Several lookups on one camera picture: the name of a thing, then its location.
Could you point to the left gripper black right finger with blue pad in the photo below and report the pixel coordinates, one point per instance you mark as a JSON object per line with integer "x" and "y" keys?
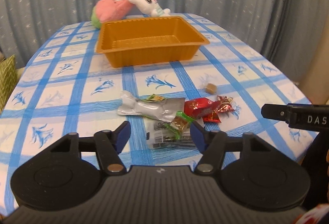
{"x": 214, "y": 144}

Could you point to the white rabbit plush toy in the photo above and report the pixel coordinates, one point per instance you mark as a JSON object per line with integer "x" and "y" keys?
{"x": 150, "y": 8}

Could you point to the large red snack packet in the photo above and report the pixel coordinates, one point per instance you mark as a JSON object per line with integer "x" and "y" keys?
{"x": 203, "y": 108}

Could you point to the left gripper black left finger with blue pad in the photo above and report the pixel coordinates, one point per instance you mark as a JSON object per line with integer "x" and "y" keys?
{"x": 106, "y": 144}

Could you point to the blue checked tablecloth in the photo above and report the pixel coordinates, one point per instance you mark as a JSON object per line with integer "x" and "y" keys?
{"x": 67, "y": 86}

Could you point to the orange plastic tray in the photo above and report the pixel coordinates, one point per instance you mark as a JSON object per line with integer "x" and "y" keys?
{"x": 150, "y": 40}

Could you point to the green brown candy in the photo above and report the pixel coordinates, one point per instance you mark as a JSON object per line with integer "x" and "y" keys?
{"x": 179, "y": 124}

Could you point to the small red white candy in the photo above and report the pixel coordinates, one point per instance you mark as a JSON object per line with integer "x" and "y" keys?
{"x": 225, "y": 104}

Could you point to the clear black seaweed snack pack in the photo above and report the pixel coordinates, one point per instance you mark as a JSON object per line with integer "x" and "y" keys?
{"x": 161, "y": 135}

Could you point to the green yellow small wrapper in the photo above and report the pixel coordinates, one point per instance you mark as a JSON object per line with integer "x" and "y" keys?
{"x": 154, "y": 98}

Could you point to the brown cube candy clear wrapper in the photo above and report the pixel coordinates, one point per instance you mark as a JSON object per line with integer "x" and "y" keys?
{"x": 210, "y": 88}

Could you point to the silver foil snack pouch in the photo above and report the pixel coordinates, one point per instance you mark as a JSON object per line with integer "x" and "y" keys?
{"x": 162, "y": 110}

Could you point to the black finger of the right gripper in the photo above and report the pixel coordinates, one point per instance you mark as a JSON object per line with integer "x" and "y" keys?
{"x": 279, "y": 112}

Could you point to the pink green plush toy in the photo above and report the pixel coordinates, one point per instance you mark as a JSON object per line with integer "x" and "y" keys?
{"x": 109, "y": 10}

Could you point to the green patterned cushion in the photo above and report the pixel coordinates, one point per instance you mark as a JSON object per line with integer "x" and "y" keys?
{"x": 8, "y": 77}

